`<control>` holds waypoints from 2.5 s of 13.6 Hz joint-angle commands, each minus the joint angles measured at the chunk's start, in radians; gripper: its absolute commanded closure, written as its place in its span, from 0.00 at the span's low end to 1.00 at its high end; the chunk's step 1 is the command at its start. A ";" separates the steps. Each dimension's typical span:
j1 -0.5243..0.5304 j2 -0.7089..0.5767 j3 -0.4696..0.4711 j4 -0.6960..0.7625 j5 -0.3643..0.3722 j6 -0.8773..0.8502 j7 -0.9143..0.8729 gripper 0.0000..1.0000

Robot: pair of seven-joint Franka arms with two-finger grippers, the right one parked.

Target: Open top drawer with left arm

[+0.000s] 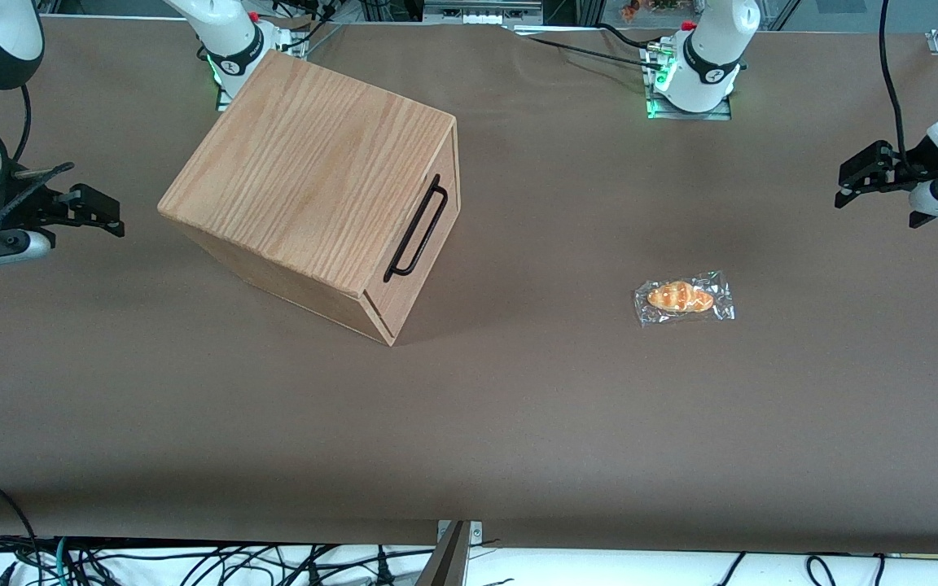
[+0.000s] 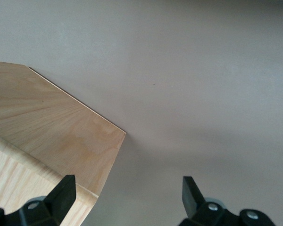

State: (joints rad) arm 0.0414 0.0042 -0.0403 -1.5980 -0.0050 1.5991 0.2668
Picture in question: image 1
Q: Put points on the large table cover sheet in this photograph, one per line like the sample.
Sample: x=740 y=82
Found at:
x=599 y=423

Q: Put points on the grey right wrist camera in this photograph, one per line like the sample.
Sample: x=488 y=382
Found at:
x=5 y=247

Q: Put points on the light wooden drawer cabinet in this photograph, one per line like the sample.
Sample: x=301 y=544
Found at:
x=298 y=163

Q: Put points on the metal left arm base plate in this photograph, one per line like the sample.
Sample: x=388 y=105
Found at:
x=717 y=110

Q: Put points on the bread roll in clear wrapper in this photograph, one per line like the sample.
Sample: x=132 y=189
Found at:
x=681 y=297

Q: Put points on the aluminium frame with sockets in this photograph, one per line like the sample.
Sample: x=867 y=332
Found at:
x=477 y=12

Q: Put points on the orange toy food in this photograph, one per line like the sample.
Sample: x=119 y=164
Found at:
x=630 y=8

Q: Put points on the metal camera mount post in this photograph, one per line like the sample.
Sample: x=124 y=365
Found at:
x=449 y=561

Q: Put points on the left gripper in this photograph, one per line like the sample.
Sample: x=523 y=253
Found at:
x=902 y=172

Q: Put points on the light wooden drawer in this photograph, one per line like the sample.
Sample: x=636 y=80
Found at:
x=450 y=163

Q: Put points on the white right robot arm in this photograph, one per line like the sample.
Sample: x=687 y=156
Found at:
x=225 y=32

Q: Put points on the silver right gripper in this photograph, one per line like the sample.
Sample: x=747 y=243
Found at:
x=19 y=207

